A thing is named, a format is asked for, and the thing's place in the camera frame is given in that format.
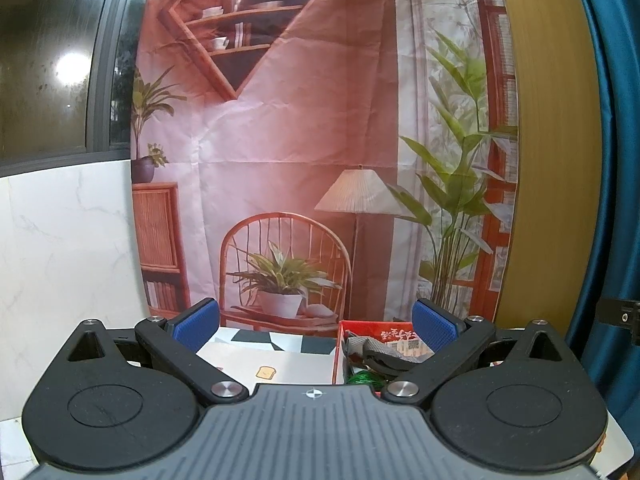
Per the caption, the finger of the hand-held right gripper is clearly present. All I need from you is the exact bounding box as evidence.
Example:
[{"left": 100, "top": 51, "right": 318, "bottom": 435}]
[{"left": 597, "top": 297, "right": 640, "bottom": 347}]

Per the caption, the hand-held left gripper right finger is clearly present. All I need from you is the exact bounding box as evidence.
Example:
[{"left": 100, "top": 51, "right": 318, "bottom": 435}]
[{"left": 382, "top": 297, "right": 588, "bottom": 405}]

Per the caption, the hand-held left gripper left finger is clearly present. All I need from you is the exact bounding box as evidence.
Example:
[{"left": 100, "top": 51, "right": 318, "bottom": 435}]
[{"left": 50, "top": 297, "right": 249, "bottom": 406}]

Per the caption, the red cardboard box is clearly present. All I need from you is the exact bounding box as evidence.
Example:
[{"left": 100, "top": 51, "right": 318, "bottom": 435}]
[{"left": 332, "top": 320, "right": 506, "bottom": 392}]

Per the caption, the grey and black fabric strap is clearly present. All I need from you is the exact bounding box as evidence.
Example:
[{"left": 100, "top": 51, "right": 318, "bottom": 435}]
[{"left": 344, "top": 332, "right": 435, "bottom": 378}]

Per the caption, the green shiny bundle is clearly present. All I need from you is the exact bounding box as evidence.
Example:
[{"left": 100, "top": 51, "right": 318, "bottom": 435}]
[{"left": 348, "top": 369, "right": 385, "bottom": 391}]

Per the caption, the printed table mat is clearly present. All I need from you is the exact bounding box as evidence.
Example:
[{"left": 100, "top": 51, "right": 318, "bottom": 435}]
[{"left": 197, "top": 327, "right": 632, "bottom": 478}]

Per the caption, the blue curtain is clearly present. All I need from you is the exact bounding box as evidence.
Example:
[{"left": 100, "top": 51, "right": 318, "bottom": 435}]
[{"left": 567, "top": 0, "right": 640, "bottom": 421}]

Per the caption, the yellow wooden panel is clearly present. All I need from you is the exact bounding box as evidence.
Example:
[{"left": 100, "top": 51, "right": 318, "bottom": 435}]
[{"left": 495, "top": 0, "right": 608, "bottom": 331}]

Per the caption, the printed room scene backdrop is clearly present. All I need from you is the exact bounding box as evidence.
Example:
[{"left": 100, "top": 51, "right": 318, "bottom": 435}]
[{"left": 130, "top": 0, "right": 520, "bottom": 333}]

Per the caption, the dark window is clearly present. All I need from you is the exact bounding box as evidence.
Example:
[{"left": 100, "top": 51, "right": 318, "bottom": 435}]
[{"left": 0, "top": 0, "right": 151, "bottom": 176}]

